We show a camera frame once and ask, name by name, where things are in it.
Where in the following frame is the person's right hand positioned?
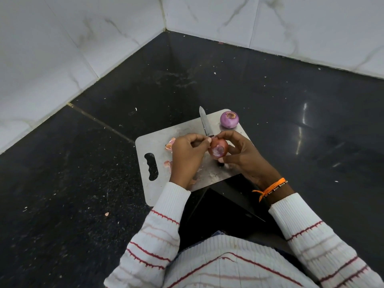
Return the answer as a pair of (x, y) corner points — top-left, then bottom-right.
(216, 130), (282, 189)

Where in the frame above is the person's left hand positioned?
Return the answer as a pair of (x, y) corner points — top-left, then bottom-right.
(169, 133), (213, 190)

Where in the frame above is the purple onion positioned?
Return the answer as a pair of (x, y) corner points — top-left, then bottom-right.
(208, 137), (229, 160)
(220, 110), (240, 129)

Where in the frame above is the black handled kitchen knife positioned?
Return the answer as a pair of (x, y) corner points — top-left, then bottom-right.
(199, 106), (226, 168)

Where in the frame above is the person's right forearm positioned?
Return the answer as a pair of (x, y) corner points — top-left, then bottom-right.
(261, 182), (384, 288)

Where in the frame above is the person's left forearm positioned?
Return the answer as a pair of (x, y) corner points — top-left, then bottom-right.
(103, 182), (192, 288)

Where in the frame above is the orange thread wristband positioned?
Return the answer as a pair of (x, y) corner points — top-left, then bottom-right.
(252, 178), (286, 203)

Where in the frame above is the steel cutting board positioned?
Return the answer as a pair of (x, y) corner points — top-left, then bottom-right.
(135, 109), (251, 207)

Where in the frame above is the white red striped sweater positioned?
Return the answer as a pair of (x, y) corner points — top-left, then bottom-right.
(163, 235), (318, 288)

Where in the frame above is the beaded bracelet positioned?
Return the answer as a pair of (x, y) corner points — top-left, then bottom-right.
(264, 180), (288, 197)

